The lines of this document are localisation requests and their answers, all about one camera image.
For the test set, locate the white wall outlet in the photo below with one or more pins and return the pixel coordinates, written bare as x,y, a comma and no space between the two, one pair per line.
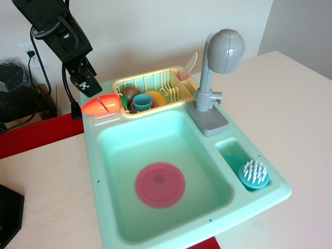
30,55

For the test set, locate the mint green toy sink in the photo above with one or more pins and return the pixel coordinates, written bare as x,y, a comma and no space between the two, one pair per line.
214,200

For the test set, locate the black bag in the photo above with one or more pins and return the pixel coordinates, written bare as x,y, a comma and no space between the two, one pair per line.
21,96

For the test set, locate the teal toy cup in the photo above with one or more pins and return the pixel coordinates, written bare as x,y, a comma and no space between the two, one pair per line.
142,102

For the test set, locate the teal dish brush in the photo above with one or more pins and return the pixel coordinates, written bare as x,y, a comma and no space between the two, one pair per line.
254,175

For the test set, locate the yellow dish rack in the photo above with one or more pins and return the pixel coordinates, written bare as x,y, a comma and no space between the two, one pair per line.
164,81

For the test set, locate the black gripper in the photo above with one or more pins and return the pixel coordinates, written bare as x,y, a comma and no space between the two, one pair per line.
70,44

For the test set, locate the grey toy faucet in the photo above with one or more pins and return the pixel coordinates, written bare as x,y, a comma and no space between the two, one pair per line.
223,52

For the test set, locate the pink toy knife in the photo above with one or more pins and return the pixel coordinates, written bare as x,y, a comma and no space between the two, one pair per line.
186,71

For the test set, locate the yellow toy plate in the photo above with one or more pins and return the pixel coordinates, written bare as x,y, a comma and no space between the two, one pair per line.
158,97

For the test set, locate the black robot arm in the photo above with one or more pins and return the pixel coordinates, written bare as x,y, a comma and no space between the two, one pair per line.
53,23

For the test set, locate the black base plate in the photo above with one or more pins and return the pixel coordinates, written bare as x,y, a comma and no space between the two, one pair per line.
12,206

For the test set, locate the brown toy kiwi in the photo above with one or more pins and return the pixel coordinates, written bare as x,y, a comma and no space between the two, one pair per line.
130,93

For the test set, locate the pink toy plate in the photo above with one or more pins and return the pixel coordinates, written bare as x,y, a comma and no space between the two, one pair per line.
160,185

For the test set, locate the orange toy carrot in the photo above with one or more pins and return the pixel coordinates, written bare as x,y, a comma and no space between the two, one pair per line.
104,104

